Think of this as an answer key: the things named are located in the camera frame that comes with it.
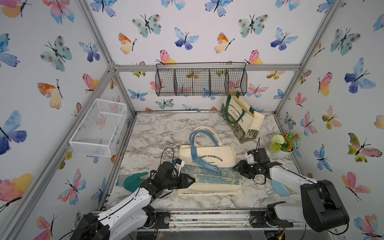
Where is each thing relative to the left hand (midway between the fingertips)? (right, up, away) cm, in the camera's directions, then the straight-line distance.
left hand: (194, 181), depth 79 cm
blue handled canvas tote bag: (+11, +6, +7) cm, 14 cm away
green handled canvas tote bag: (+31, +32, +17) cm, 48 cm away
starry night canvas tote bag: (+11, +6, +7) cm, 14 cm away
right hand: (+24, +4, +8) cm, 26 cm away
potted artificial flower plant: (+51, +18, +7) cm, 55 cm away
